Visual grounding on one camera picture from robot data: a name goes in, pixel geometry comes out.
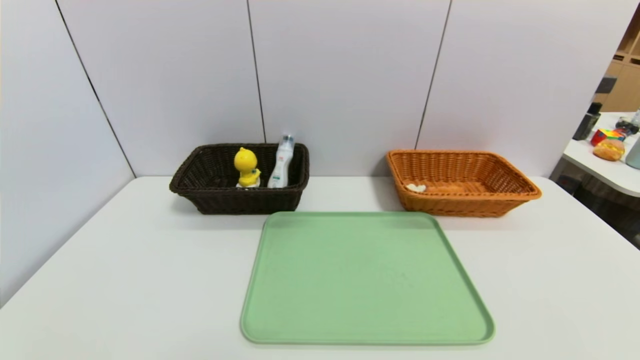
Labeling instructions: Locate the clear spray bottle silver cap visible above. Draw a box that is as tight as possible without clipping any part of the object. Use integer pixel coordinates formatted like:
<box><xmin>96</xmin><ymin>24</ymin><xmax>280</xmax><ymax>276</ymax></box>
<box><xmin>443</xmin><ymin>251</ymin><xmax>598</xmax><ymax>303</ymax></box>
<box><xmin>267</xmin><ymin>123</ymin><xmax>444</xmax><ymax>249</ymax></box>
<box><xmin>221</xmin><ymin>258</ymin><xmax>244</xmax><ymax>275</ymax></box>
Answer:
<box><xmin>267</xmin><ymin>134</ymin><xmax>296</xmax><ymax>189</ymax></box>

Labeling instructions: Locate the yellow duck toy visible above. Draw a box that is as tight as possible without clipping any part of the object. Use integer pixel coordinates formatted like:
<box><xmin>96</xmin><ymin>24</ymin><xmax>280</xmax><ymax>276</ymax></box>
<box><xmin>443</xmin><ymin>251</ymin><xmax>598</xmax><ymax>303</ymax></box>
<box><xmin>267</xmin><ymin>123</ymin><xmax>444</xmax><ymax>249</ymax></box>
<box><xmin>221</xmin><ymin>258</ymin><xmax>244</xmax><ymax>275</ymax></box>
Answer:
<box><xmin>233</xmin><ymin>147</ymin><xmax>262</xmax><ymax>189</ymax></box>

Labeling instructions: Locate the dark brown wicker basket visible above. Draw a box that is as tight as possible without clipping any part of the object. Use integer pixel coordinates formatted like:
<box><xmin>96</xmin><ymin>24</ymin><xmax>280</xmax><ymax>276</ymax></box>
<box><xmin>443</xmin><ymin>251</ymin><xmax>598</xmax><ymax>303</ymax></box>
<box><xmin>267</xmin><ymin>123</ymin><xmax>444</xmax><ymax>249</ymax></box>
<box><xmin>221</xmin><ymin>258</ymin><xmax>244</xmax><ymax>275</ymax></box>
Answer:
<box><xmin>168</xmin><ymin>143</ymin><xmax>310</xmax><ymax>216</ymax></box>

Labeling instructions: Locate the orange wicker basket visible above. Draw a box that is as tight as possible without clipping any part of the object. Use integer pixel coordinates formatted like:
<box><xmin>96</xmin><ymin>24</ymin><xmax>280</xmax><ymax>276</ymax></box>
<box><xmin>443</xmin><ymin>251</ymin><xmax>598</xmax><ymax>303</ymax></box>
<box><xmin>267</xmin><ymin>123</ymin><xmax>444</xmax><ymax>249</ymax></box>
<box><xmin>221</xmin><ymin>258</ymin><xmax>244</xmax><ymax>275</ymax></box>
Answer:
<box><xmin>386</xmin><ymin>149</ymin><xmax>543</xmax><ymax>218</ymax></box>

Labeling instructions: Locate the light green plastic tray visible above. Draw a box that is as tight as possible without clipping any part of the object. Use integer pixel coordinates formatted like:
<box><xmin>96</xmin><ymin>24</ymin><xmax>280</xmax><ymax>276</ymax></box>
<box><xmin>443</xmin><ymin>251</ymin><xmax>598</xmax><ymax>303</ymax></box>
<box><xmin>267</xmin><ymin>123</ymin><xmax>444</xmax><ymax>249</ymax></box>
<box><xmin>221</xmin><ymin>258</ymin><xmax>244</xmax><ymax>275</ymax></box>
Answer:
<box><xmin>240</xmin><ymin>211</ymin><xmax>496</xmax><ymax>346</ymax></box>

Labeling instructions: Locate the black bottle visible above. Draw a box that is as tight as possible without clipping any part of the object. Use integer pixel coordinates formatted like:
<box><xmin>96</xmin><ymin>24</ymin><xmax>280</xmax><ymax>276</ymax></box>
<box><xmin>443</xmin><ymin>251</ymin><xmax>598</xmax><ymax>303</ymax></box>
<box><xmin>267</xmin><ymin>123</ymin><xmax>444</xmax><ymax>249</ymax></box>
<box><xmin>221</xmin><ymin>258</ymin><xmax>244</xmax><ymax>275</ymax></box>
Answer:
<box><xmin>573</xmin><ymin>102</ymin><xmax>603</xmax><ymax>141</ymax></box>

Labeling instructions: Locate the colourful toy cube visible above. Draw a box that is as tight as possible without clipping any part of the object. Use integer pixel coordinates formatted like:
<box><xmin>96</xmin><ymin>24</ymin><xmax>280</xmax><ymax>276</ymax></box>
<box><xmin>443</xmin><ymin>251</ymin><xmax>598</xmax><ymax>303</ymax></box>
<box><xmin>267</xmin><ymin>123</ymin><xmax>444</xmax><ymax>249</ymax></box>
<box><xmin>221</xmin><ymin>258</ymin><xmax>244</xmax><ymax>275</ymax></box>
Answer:
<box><xmin>590</xmin><ymin>128</ymin><xmax>626</xmax><ymax>147</ymax></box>

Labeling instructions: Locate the toy bread bun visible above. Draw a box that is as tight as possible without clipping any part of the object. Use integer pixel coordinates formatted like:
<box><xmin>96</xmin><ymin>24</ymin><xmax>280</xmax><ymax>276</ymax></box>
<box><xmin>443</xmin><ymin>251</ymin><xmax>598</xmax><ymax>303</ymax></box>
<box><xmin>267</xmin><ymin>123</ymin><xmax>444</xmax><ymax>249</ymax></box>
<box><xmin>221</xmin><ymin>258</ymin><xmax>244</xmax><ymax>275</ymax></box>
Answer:
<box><xmin>593</xmin><ymin>138</ymin><xmax>626</xmax><ymax>162</ymax></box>

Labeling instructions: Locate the white side table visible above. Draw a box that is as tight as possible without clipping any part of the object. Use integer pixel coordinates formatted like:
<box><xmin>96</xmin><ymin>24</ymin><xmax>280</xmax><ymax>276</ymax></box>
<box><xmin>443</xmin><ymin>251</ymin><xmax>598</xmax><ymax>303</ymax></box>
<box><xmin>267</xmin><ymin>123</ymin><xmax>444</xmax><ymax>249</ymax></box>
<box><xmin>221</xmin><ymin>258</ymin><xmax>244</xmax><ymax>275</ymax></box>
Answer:
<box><xmin>562</xmin><ymin>111</ymin><xmax>640</xmax><ymax>197</ymax></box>

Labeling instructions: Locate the dark glass jar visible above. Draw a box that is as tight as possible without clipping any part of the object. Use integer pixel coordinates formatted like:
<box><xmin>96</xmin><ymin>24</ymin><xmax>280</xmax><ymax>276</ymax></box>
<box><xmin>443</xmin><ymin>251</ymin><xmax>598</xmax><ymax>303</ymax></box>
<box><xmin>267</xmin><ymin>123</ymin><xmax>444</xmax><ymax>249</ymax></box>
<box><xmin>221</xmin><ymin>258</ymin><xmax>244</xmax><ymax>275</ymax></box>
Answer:
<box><xmin>615</xmin><ymin>107</ymin><xmax>640</xmax><ymax>138</ymax></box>

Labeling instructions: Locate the pale green cup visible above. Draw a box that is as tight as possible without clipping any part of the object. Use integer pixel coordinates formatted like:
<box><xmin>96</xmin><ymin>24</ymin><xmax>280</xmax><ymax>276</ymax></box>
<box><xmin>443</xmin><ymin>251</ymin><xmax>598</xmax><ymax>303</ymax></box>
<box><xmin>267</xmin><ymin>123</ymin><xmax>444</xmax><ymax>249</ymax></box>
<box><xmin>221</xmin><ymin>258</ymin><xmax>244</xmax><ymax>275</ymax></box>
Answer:
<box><xmin>625</xmin><ymin>136</ymin><xmax>640</xmax><ymax>170</ymax></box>

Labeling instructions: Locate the wooden shelf unit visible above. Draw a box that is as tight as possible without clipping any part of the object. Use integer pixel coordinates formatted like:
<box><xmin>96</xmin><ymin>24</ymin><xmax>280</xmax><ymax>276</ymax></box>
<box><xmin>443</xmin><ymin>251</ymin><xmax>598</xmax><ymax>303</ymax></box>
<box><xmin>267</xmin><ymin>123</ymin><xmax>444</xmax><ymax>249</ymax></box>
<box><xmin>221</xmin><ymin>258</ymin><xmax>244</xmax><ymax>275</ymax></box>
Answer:
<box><xmin>595</xmin><ymin>5</ymin><xmax>640</xmax><ymax>113</ymax></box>

